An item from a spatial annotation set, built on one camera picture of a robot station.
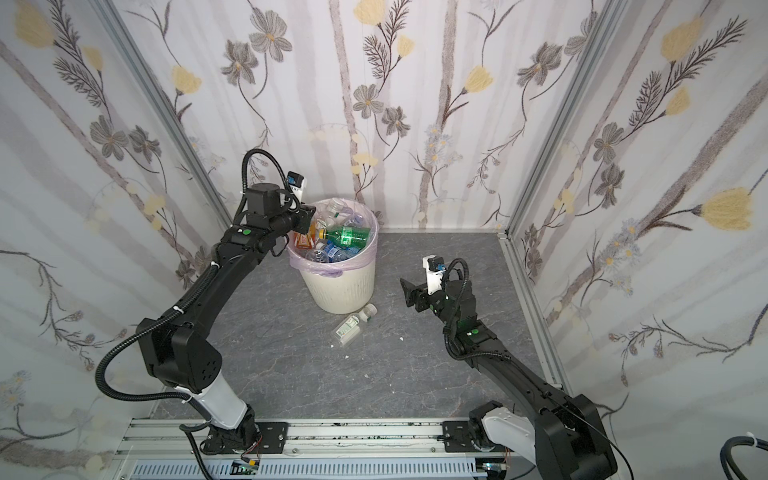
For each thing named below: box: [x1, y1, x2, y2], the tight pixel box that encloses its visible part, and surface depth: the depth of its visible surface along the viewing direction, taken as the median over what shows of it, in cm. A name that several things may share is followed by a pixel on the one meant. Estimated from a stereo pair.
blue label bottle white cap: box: [314, 244, 361, 263], surface depth 84 cm
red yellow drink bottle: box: [294, 220, 317, 249], surface depth 85 cm
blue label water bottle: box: [306, 249, 329, 263], surface depth 80 cm
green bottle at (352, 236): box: [325, 226, 371, 248], surface depth 86 cm
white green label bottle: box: [331, 303, 378, 346], surface depth 90 cm
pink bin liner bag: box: [287, 198, 379, 277], surface depth 78 cm
